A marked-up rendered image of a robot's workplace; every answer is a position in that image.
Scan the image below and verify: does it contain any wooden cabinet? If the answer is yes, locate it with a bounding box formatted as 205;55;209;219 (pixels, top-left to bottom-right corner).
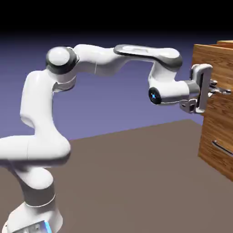
190;40;233;183

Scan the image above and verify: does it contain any silver drawer handle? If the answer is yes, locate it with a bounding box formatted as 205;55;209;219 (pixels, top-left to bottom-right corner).
213;86;232;96
211;140;233;158

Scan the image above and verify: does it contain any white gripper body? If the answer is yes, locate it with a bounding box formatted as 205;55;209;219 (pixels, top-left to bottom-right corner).
190;63;213;114

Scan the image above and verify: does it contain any wooden drawer front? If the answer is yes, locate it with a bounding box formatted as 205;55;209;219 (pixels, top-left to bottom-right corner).
198;113;233;183
190;44;233;128

